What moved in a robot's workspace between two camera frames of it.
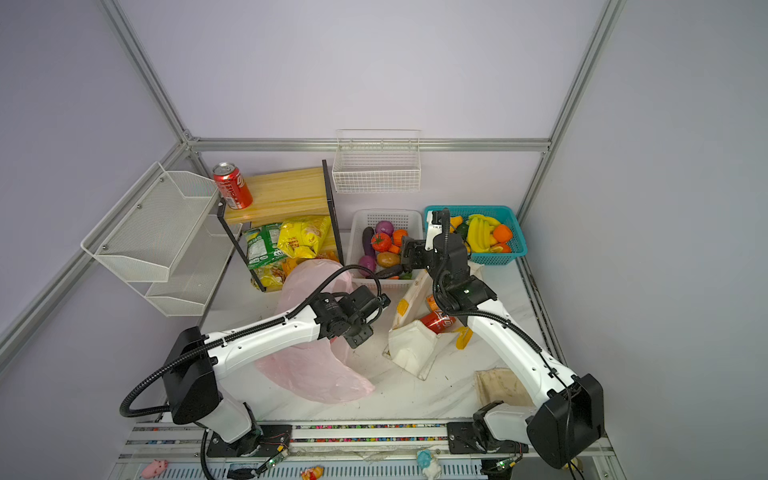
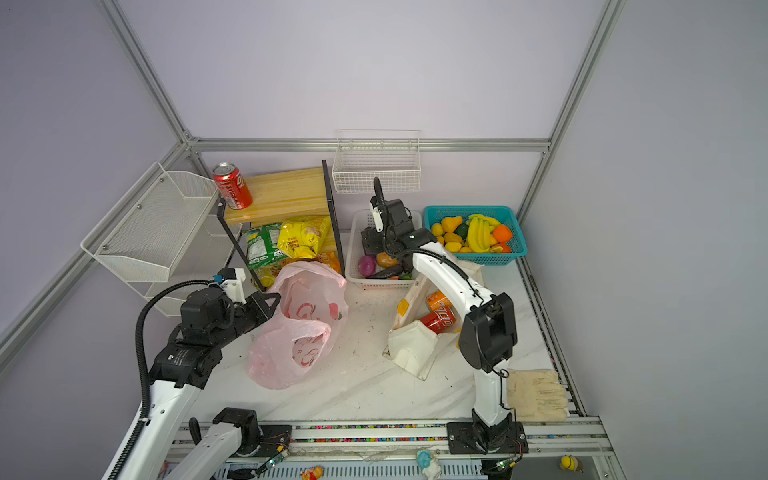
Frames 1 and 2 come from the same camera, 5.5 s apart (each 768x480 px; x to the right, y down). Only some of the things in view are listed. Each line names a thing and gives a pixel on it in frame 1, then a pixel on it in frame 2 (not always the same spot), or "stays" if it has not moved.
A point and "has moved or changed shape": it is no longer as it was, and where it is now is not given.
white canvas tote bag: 409,343 stays
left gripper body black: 359,333 → 241,319
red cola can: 438,321 stays
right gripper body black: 419,259 → 376,243
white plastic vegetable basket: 401,219 stays
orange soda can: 432,303 stays
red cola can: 232,185 stays
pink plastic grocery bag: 320,372 has moved or changed shape
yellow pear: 454,223 stays
